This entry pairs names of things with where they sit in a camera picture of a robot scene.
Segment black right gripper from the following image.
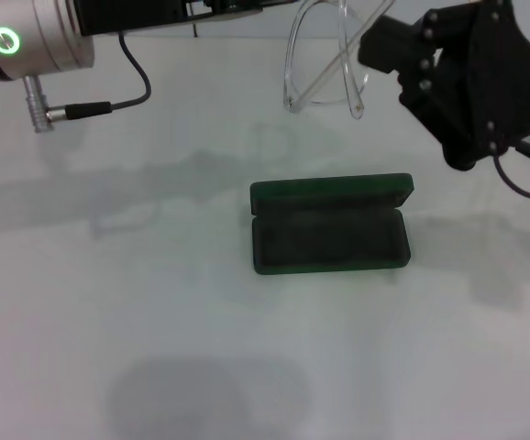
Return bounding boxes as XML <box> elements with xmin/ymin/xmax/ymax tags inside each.
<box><xmin>358</xmin><ymin>0</ymin><xmax>530</xmax><ymax>172</ymax></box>

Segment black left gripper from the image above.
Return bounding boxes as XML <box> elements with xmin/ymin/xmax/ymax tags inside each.
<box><xmin>78</xmin><ymin>0</ymin><xmax>294</xmax><ymax>38</ymax></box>

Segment transparent plastic glasses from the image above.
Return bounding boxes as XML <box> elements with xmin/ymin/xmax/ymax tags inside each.
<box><xmin>282</xmin><ymin>0</ymin><xmax>397</xmax><ymax>122</ymax></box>

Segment green glasses case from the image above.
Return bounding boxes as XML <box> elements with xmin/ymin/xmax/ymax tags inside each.
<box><xmin>249</xmin><ymin>172</ymin><xmax>415</xmax><ymax>276</ymax></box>

